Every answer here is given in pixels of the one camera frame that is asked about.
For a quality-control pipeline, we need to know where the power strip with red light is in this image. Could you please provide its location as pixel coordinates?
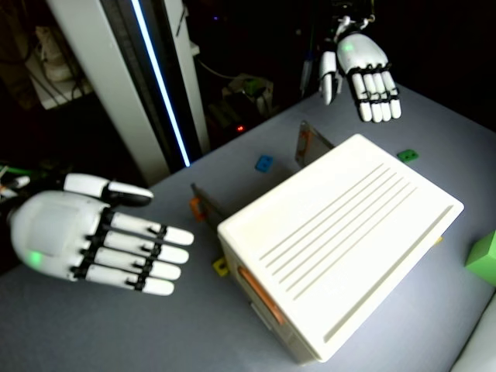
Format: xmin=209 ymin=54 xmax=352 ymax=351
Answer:
xmin=205 ymin=96 xmax=253 ymax=136

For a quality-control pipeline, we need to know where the large white box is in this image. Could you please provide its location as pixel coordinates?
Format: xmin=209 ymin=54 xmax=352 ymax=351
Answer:
xmin=216 ymin=133 xmax=465 ymax=366

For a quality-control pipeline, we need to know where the white pillar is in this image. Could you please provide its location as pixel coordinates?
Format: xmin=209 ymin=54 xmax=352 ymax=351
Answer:
xmin=46 ymin=0 xmax=210 ymax=187

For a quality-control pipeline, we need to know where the grey table cloth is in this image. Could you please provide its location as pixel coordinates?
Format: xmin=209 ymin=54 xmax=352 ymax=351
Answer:
xmin=0 ymin=75 xmax=496 ymax=372

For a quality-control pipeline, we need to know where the green and white device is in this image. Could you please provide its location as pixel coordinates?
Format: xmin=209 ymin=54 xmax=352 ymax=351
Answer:
xmin=222 ymin=73 xmax=276 ymax=117

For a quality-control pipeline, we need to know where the blue-white light strip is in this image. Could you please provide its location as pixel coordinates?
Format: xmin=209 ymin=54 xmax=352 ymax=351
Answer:
xmin=130 ymin=0 xmax=191 ymax=167

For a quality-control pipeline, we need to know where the large green block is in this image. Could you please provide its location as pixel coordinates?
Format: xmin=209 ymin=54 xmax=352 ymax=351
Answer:
xmin=464 ymin=230 xmax=496 ymax=287

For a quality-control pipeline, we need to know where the orange bracket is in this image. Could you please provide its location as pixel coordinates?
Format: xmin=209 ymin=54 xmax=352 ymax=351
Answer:
xmin=294 ymin=119 xmax=335 ymax=168
xmin=189 ymin=182 xmax=228 ymax=228

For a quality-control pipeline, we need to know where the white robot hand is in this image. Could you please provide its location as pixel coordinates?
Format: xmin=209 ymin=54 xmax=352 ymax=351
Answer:
xmin=8 ymin=173 xmax=195 ymax=297
xmin=318 ymin=33 xmax=403 ymax=124

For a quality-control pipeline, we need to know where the small blue block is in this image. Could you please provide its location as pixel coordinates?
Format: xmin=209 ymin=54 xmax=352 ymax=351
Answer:
xmin=254 ymin=154 xmax=274 ymax=173

